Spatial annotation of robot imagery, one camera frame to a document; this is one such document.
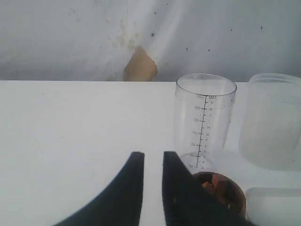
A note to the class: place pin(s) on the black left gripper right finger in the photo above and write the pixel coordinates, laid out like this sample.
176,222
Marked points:
187,203

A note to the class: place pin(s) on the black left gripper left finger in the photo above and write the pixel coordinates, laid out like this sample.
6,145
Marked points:
120,203

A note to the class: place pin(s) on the coins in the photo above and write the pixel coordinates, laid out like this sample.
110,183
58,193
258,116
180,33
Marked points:
218,187

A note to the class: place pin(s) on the brown wooden cup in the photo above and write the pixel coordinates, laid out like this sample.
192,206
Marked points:
234,193

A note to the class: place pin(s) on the clear graduated shaker cup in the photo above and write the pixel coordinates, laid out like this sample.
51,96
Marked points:
202,113

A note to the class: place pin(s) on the white plastic tray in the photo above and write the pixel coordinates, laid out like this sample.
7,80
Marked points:
273,206

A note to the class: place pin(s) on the frosted plastic container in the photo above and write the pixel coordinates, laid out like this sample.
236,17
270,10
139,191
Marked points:
271,126

